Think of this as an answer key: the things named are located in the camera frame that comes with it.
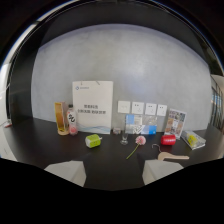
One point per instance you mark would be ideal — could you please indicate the pink drink bottle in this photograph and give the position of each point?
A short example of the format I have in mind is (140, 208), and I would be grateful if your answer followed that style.
(71, 120)

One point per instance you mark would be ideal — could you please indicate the colourful picture brochure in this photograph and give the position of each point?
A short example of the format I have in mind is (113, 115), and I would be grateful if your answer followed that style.
(175, 123)

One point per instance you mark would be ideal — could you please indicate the small dark glass jar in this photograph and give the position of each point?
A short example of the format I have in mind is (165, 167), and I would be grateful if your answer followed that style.
(116, 130)

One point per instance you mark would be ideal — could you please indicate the pink flower with stem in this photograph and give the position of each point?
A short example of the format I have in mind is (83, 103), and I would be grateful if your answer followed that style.
(139, 141)

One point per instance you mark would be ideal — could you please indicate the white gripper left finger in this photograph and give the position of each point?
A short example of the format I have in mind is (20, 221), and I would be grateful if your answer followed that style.
(68, 169)

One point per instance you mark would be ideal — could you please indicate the green cube box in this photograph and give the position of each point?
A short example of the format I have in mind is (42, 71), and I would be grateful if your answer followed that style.
(93, 140)

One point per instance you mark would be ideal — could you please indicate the small clear glass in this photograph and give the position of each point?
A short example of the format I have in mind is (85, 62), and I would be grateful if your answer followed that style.
(124, 138)

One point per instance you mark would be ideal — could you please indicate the clear box with yellow item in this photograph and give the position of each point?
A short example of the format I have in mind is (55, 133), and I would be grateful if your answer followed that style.
(193, 139)

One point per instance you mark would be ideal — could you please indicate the white wall socket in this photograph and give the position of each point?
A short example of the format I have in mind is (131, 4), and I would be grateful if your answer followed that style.
(161, 110)
(137, 108)
(150, 109)

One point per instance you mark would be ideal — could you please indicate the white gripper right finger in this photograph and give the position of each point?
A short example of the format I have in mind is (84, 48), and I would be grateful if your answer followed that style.
(157, 169)

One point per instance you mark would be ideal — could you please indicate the blue and white booklet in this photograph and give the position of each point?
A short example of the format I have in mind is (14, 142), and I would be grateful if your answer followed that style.
(140, 124)

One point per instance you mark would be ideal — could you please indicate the red cylinder can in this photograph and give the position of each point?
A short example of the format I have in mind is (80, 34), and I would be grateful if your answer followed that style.
(168, 139)

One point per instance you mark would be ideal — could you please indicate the white paper bag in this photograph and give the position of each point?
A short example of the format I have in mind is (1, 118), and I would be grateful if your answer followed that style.
(93, 106)

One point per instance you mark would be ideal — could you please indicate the wooden clothes hanger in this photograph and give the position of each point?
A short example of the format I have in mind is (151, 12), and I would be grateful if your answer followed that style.
(170, 155)

